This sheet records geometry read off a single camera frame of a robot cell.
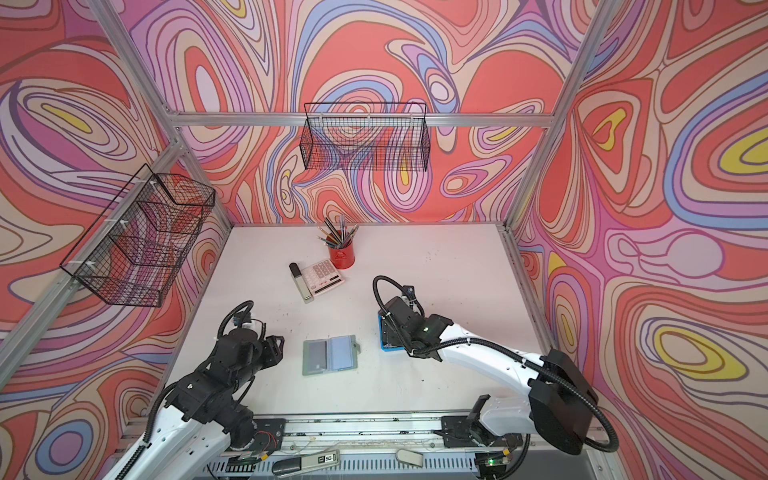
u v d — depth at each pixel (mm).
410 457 686
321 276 1015
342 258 1038
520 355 456
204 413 518
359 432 751
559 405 404
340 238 1040
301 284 986
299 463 654
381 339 864
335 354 861
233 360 565
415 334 595
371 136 959
